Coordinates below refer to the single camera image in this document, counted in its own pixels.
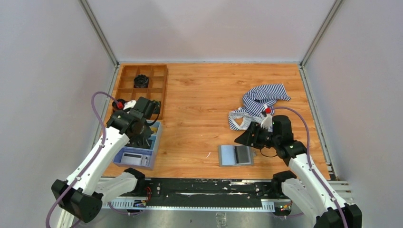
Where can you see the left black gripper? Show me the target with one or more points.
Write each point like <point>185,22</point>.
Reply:
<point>138,138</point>

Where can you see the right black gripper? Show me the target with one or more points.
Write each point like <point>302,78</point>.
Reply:
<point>247,137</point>

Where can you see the grey card holder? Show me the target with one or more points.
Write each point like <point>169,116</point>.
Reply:
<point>235,155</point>

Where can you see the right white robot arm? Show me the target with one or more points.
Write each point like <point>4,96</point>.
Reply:
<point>305,186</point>

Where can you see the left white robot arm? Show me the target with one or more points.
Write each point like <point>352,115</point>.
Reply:
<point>81,194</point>

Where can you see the light blue box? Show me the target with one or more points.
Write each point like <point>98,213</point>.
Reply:
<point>134,157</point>

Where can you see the blue green rolled belt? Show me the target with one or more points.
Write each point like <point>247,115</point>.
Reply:
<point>157,107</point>

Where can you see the striped blue white cloth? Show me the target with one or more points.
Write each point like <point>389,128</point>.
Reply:
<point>254,103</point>

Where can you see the black rolled belt left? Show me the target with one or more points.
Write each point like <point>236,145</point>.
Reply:
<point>118,105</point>

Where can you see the black rolled belt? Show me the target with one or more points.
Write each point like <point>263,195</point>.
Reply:
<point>118,105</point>
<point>141,81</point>

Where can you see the black rolled belt top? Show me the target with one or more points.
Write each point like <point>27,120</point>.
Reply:
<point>141,81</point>

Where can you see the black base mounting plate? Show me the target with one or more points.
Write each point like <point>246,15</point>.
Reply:
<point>210,193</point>

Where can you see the wooden compartment tray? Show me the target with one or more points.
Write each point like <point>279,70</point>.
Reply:
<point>124,86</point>

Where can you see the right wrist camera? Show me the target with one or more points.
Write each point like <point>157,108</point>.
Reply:
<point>267,122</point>

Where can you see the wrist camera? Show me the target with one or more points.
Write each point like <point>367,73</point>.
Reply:
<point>267,122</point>
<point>129,104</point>

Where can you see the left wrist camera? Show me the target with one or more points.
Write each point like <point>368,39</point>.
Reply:
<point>129,104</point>

